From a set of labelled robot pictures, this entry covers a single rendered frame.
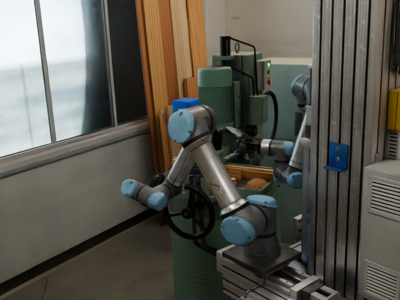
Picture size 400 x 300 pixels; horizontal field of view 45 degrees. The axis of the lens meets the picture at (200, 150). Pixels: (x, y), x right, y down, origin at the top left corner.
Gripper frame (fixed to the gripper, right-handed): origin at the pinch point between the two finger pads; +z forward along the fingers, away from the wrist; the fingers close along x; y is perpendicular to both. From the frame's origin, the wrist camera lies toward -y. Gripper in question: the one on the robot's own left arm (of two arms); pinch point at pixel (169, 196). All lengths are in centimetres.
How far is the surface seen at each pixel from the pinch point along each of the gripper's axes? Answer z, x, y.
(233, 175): 30.2, 17.5, -18.8
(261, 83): 36, 22, -72
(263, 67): 32, 23, -80
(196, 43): 153, -95, -155
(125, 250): 121, -100, 35
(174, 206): 28.1, -12.4, 1.9
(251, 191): 21.4, 32.6, -10.2
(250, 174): 33.1, 25.7, -21.0
